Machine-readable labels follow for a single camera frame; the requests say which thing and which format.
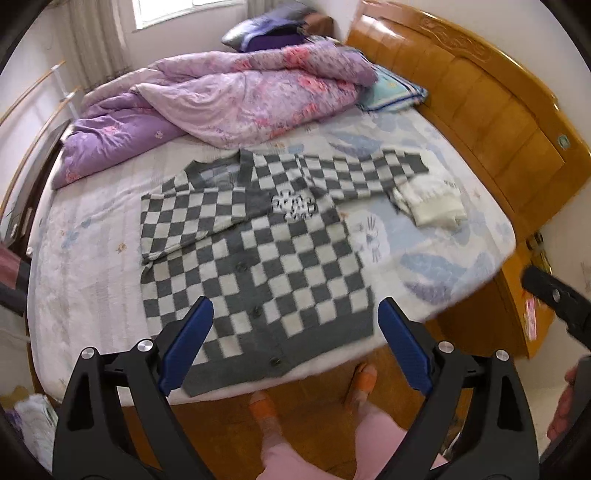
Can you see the white plastic bag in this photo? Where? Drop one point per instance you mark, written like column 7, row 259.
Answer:
column 32, row 424

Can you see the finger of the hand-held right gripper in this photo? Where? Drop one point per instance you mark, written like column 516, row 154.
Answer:
column 554, row 300

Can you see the wooden nightstand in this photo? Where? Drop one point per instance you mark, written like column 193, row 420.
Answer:
column 517, row 300

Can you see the brown wooden cabinet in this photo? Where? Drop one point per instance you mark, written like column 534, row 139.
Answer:
column 321, row 25

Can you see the cream curtain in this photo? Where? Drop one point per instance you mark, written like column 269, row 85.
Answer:
column 101, row 41

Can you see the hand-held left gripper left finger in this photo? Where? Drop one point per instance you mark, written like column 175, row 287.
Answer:
column 184, row 346

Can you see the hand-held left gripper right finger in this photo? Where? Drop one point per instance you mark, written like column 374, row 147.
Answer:
column 406, row 346

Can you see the bed with pale printed sheet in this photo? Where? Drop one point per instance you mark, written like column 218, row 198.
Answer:
column 92, row 258

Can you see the wooden headboard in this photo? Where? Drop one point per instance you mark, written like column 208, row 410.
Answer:
column 485, row 106

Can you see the dark blue pillow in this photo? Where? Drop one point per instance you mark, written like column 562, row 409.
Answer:
column 258, row 27

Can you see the purple floral quilt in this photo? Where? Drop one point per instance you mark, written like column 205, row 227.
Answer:
column 231, row 97

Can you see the wooden rail rack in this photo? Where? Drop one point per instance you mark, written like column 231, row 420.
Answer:
column 32, row 115

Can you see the window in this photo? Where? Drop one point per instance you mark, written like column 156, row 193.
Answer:
column 184, row 11

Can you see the grey white checkered cardigan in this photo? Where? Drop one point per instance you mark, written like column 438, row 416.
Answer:
column 277, row 258

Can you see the orange slipper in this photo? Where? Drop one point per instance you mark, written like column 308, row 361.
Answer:
column 263, row 406
column 362, row 381

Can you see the person's right hand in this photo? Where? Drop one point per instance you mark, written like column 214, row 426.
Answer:
column 561, row 415

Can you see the teal pillow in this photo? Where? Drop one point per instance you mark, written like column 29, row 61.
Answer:
column 392, row 92

